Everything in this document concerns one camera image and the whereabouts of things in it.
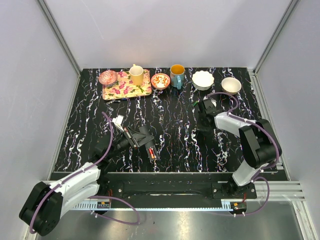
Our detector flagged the yellow mug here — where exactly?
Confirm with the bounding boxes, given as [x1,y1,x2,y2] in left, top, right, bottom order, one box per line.
[129,64,144,86]

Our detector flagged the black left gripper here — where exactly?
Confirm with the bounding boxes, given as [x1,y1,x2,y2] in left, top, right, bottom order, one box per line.
[106,126,154,160]

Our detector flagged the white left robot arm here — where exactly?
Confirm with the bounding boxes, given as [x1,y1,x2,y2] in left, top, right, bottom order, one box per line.
[19,125,154,236]

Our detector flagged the right connector box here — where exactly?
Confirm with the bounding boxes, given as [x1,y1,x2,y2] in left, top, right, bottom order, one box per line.
[230,201,247,213]

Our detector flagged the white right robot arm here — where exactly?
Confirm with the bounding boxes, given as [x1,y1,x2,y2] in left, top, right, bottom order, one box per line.
[197,99,282,198]

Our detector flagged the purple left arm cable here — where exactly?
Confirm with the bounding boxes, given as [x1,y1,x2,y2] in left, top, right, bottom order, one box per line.
[29,111,141,235]

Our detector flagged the floral rectangular tray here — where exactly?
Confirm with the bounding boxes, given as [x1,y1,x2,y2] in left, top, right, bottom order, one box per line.
[102,69,152,101]

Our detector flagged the pink patterned bowl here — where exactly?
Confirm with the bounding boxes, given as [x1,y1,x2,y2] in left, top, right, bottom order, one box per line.
[98,70,118,87]

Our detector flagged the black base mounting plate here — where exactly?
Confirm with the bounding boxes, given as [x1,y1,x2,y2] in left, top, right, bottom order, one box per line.
[98,172,257,200]

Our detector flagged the white scalloped bowl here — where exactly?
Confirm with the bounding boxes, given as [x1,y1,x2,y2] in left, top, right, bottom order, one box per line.
[191,70,215,91]

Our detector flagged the connector box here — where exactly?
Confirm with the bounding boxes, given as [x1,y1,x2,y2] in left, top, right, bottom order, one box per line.
[230,201,247,213]
[96,199,111,209]

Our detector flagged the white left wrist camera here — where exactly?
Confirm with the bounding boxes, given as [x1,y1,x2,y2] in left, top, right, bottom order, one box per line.
[112,114,124,132]

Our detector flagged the beige round bowl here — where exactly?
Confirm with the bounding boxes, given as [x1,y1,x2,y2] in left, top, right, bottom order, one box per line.
[221,77,242,95]

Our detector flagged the left connector box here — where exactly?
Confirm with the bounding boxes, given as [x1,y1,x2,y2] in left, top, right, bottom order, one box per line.
[96,199,111,209]

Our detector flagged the red orange battery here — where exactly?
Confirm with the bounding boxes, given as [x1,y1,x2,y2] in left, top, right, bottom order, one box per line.
[148,148,156,159]

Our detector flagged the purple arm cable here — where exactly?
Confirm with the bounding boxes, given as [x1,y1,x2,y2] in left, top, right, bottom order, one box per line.
[206,91,280,217]
[29,111,141,235]

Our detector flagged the orange floral small bowl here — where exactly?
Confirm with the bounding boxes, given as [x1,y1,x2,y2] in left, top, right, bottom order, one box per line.
[150,73,171,90]

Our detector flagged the blue mug orange inside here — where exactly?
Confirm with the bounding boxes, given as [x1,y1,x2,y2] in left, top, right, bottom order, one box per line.
[170,64,185,90]

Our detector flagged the black remote control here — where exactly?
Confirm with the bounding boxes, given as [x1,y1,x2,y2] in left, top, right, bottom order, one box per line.
[146,145,160,161]

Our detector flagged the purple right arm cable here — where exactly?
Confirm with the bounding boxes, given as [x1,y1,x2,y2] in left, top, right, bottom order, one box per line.
[206,91,280,217]

